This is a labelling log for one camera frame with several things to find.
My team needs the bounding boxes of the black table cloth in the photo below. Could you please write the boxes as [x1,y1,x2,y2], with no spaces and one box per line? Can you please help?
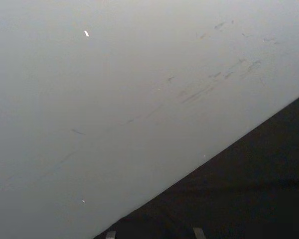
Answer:
[93,90,299,239]

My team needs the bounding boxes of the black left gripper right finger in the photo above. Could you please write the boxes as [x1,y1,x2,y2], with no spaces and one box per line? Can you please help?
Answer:
[192,227,206,239]

